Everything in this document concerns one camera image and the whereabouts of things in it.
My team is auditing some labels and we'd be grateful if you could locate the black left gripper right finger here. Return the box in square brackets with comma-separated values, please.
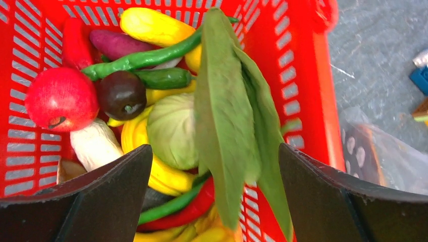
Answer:
[279, 143, 427, 242]

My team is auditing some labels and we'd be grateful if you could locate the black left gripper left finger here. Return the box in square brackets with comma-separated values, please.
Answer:
[1, 145, 152, 241]

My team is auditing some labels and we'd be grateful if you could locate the clear zip top bag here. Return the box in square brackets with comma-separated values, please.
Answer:
[339, 107, 427, 195]

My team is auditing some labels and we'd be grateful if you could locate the pale green cabbage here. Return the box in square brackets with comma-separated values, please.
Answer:
[146, 93, 199, 170]

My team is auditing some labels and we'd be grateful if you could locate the green leafy vegetable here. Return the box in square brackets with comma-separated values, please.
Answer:
[194, 8, 294, 241]

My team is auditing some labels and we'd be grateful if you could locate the brown orange hot dog bun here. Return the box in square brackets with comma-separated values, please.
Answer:
[341, 123, 388, 186]

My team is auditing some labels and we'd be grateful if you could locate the dark green chili pepper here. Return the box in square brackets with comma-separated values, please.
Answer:
[137, 176, 213, 225]

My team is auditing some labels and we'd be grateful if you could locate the white mushroom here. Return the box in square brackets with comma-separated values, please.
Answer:
[70, 118, 124, 172]

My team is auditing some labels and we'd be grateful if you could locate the red chili pepper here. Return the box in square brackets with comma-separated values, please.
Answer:
[137, 182, 215, 232]

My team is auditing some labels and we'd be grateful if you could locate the yellow banana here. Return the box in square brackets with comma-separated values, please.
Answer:
[133, 206, 243, 242]

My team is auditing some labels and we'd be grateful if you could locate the dark purple plum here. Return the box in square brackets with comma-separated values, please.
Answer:
[97, 71, 147, 121]

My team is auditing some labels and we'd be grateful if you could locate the red apple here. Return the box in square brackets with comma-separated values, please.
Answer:
[24, 67, 99, 132]

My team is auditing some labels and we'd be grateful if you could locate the yellow orange toy block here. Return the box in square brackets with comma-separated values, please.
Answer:
[412, 97, 428, 126]

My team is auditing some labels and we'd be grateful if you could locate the green cucumber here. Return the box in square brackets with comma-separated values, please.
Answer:
[132, 68, 192, 90]

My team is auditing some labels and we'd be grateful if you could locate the long green pepper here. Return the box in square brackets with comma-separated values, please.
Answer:
[81, 17, 240, 82]

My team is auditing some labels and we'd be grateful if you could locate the red bell pepper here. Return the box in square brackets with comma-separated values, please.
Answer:
[62, 18, 95, 70]

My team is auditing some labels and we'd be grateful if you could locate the purple sweet potato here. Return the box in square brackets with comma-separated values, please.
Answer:
[89, 30, 155, 61]

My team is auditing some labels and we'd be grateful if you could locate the blue white toy block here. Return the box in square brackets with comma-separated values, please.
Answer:
[409, 49, 427, 96]

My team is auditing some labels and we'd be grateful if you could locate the red plastic basket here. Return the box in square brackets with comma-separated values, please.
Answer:
[0, 0, 347, 242]

